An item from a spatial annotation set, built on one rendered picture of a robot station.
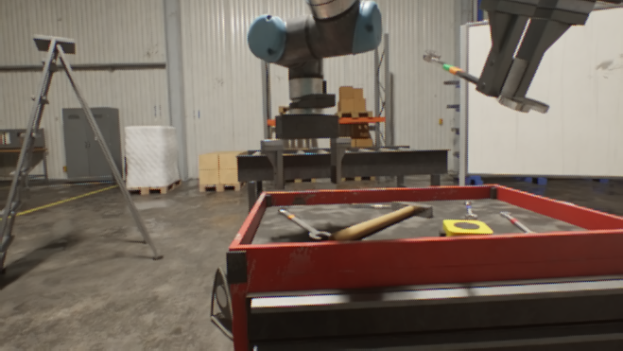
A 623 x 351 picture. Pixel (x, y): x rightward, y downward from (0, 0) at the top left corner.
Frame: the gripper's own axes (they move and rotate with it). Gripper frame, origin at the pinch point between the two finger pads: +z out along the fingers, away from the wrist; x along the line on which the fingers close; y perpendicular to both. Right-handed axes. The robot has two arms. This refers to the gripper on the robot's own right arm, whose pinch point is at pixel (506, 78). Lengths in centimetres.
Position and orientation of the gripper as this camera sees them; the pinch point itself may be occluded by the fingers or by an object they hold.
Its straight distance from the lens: 40.4
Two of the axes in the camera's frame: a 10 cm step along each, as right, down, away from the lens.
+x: 9.9, 1.0, 1.2
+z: -1.4, 8.8, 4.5
